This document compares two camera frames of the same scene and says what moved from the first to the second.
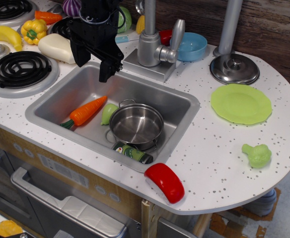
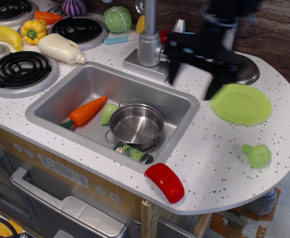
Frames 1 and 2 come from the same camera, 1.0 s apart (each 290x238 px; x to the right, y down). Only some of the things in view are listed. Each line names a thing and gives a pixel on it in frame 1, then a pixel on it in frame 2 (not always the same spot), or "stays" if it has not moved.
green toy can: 129,151 stays
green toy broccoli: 258,155 stays
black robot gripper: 98,31 -> 199,46
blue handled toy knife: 123,39 stays
